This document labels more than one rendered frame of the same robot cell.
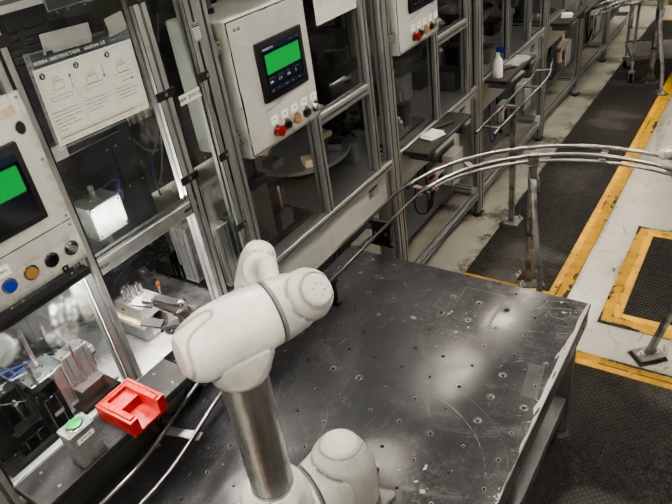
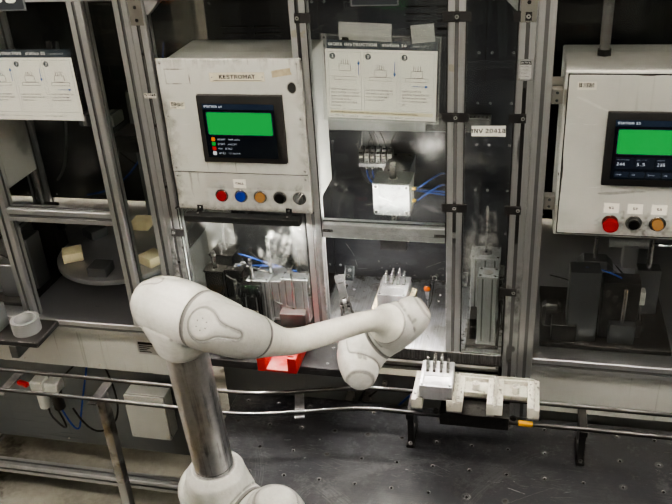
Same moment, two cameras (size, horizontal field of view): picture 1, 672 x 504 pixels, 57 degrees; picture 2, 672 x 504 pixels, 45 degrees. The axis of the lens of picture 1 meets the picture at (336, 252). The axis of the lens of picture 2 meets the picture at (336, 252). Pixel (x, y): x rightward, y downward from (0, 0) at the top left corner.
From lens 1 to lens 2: 149 cm
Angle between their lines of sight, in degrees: 57
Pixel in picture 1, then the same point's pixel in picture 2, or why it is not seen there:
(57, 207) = (299, 161)
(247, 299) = (177, 292)
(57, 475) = not seen: hidden behind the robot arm
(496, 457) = not seen: outside the picture
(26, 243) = (265, 174)
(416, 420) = not seen: outside the picture
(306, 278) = (201, 309)
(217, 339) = (142, 299)
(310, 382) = (435, 484)
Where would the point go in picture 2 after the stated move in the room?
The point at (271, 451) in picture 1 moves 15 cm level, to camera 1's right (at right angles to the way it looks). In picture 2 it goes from (187, 428) to (206, 467)
